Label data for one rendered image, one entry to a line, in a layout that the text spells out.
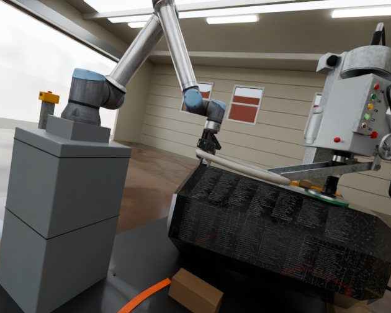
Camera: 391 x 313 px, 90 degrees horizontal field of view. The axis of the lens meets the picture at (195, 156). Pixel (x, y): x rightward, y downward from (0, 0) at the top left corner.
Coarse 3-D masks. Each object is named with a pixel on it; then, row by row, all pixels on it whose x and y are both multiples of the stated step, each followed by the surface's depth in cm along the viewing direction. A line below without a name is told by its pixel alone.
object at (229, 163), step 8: (200, 152) 90; (216, 160) 81; (224, 160) 80; (232, 160) 122; (232, 168) 78; (240, 168) 77; (248, 168) 77; (256, 168) 117; (256, 176) 77; (264, 176) 77; (272, 176) 78; (280, 176) 102; (288, 184) 86
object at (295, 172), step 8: (352, 160) 128; (272, 168) 112; (280, 168) 114; (288, 168) 115; (296, 168) 117; (304, 168) 119; (312, 168) 120; (320, 168) 108; (328, 168) 109; (336, 168) 111; (344, 168) 113; (352, 168) 114; (360, 168) 116; (368, 168) 118; (376, 168) 115; (288, 176) 103; (296, 176) 104; (304, 176) 106; (312, 176) 107; (320, 176) 109
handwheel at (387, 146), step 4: (384, 136) 104; (388, 136) 103; (380, 140) 104; (384, 140) 103; (380, 144) 104; (384, 144) 107; (388, 144) 105; (380, 148) 104; (384, 148) 106; (388, 148) 105; (380, 152) 104; (388, 152) 106; (380, 156) 105; (384, 156) 105; (388, 156) 108
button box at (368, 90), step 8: (368, 80) 101; (376, 80) 99; (368, 88) 100; (368, 96) 100; (376, 96) 101; (360, 104) 102; (368, 104) 101; (360, 112) 101; (368, 112) 102; (360, 120) 101; (368, 120) 103; (360, 128) 102; (368, 128) 103
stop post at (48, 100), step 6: (42, 96) 169; (48, 96) 170; (54, 96) 173; (42, 102) 173; (48, 102) 173; (54, 102) 174; (42, 108) 173; (48, 108) 174; (54, 108) 177; (42, 114) 172; (48, 114) 175; (42, 120) 172; (42, 126) 173
